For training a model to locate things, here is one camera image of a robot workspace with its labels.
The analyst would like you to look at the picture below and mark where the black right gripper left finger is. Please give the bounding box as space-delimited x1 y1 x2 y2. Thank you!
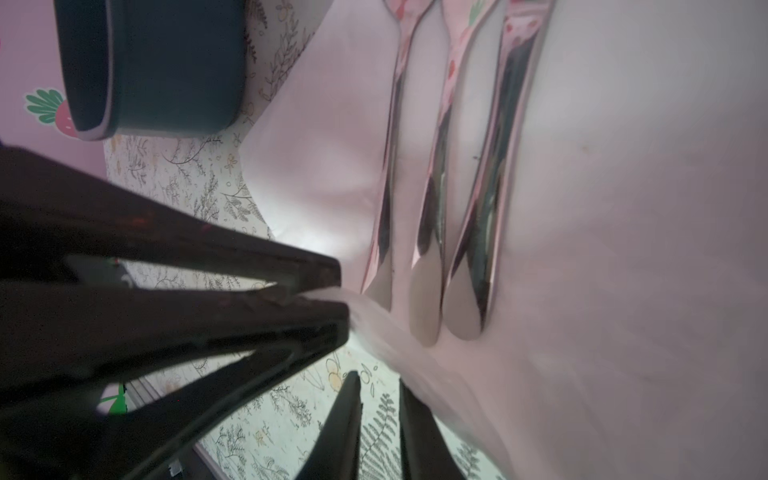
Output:
295 371 362 480

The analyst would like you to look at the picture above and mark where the silver table knife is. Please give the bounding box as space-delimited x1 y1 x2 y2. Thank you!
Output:
441 1 554 341

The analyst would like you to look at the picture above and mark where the silver spoon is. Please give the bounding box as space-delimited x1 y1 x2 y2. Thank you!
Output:
362 0 433 311

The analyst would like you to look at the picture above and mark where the silver fork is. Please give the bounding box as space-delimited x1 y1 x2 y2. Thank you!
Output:
408 0 496 348

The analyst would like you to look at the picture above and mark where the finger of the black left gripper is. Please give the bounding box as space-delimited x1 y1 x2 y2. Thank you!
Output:
1 281 350 479
1 147 341 292

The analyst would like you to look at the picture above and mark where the teal plastic tray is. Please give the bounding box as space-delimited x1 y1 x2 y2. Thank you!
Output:
54 0 246 141

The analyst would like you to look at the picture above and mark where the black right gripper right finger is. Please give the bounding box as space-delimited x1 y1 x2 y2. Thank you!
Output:
399 381 465 480

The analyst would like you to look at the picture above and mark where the white paper napkin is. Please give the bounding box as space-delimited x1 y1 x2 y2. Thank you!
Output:
240 1 767 479

